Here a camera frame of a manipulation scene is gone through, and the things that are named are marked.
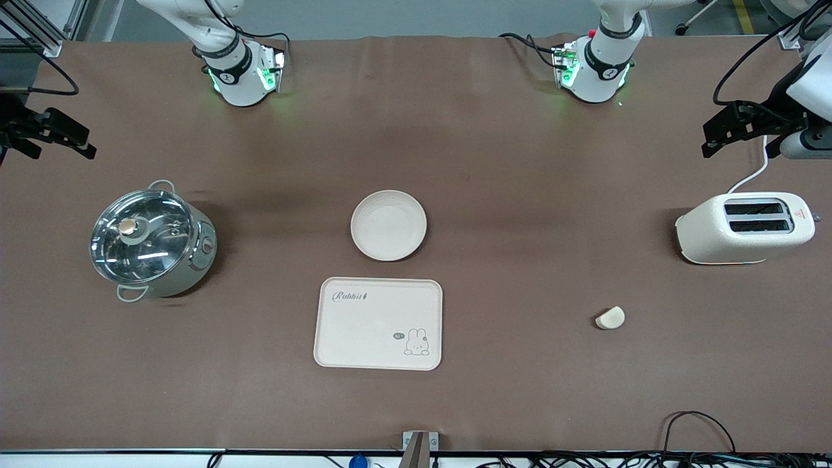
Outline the round cream plate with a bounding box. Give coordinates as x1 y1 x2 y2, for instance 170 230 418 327
350 190 428 262

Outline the cream rabbit print tray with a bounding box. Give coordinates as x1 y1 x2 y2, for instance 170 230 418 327
313 278 443 371

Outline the cream two-slot toaster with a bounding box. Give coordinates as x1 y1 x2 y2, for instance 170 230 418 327
675 192 821 265

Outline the office chair wheel base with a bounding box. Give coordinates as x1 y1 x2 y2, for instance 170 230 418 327
675 0 719 36

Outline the glass pot lid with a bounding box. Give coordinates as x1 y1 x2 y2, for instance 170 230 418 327
90 190 194 285

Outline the steel pot with glass lid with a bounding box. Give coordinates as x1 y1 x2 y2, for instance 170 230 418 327
89 180 217 303

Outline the brown table cover mat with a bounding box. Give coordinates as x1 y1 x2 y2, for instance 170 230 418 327
0 34 832 454

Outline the white toaster power cable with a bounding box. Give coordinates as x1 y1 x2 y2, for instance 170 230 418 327
727 135 770 194

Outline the black arm base cable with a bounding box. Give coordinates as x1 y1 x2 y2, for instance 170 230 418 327
499 32 561 70
231 26 292 66

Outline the black looped cable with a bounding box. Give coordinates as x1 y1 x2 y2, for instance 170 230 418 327
660 411 736 456

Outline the grey metal table bracket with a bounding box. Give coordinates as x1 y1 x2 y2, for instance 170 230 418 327
402 431 439 468

